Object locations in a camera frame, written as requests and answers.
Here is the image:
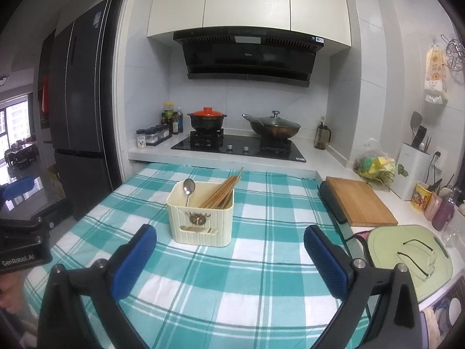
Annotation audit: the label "bag with yellow sponges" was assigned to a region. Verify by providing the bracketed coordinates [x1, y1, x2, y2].
[354, 138, 396, 191]

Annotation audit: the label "black pot orange lid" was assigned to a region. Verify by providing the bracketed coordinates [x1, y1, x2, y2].
[188, 106, 227, 131]

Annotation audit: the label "sauce bottles group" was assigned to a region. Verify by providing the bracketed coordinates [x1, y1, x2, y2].
[161, 102, 184, 135]

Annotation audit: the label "purple bottle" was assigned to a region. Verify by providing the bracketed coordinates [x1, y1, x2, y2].
[432, 187, 461, 232]

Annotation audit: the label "white upper cabinets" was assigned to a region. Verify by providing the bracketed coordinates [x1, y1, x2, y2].
[147, 0, 352, 54]

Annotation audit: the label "black gas stove top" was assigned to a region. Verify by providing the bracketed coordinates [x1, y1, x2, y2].
[172, 129, 306, 162]

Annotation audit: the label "teal plaid tablecloth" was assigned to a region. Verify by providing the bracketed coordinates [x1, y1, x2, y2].
[23, 162, 371, 349]

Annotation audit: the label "metal wire rack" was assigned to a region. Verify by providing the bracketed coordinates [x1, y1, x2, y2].
[441, 34, 465, 72]

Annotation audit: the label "person's left hand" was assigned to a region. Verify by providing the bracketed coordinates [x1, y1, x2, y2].
[0, 271, 24, 314]

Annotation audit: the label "steel spoon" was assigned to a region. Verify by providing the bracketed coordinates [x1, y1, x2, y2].
[183, 178, 196, 206]

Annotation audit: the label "wooden cutting board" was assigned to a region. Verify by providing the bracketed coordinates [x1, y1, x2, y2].
[325, 177, 398, 227]

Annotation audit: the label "yellow printed cup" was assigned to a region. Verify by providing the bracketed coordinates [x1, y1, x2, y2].
[411, 181, 432, 211]

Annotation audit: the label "green lid with handle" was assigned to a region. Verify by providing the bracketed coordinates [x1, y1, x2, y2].
[367, 225, 453, 302]

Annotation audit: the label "cream utensil holder box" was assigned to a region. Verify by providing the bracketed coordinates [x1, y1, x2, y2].
[166, 181, 234, 247]

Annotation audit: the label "white knife holder box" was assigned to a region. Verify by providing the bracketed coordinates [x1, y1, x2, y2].
[390, 143, 430, 201]

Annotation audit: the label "dark double door refrigerator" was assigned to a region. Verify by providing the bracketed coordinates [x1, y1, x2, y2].
[49, 0, 121, 220]

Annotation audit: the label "spice jar rack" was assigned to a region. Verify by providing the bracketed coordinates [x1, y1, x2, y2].
[135, 124, 172, 148]

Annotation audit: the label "black tray under board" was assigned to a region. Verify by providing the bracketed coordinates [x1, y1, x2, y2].
[319, 181, 348, 225]

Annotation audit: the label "black wok glass lid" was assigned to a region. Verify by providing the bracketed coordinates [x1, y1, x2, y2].
[242, 110, 301, 140]

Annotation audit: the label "black range hood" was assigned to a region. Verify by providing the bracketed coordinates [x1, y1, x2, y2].
[174, 26, 325, 88]

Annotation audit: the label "hanging printed bag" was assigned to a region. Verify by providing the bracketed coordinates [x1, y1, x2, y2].
[424, 44, 448, 105]

